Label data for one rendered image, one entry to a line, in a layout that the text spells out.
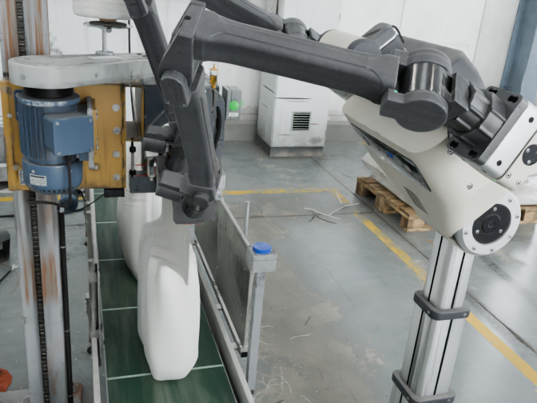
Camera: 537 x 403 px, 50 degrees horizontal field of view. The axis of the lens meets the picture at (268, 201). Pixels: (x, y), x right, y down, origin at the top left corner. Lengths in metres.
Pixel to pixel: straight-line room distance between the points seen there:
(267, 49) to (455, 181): 0.46
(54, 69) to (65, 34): 2.95
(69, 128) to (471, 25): 5.97
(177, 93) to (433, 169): 0.48
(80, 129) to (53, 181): 0.17
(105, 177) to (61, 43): 2.73
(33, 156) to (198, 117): 0.63
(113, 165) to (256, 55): 0.97
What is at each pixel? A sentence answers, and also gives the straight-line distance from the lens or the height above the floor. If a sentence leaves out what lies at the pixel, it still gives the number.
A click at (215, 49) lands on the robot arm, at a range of 0.89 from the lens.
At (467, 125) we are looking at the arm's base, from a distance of 0.93.
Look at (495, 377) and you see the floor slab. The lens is 3.03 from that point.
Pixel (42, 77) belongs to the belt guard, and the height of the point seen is 1.39.
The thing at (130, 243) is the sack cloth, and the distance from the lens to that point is 2.55.
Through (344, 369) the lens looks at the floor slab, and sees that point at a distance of 2.81.
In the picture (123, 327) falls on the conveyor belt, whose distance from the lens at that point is 2.30.
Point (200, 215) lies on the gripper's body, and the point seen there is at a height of 1.11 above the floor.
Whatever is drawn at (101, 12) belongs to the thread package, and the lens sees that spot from 1.49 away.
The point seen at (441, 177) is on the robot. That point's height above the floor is 1.34.
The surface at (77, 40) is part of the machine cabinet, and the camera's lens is 4.44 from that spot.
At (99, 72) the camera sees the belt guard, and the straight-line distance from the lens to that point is 1.56.
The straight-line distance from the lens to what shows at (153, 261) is 1.85.
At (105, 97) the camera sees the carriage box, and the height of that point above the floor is 1.30.
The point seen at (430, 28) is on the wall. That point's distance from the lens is 6.76.
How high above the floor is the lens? 1.67
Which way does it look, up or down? 22 degrees down
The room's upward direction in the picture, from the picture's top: 5 degrees clockwise
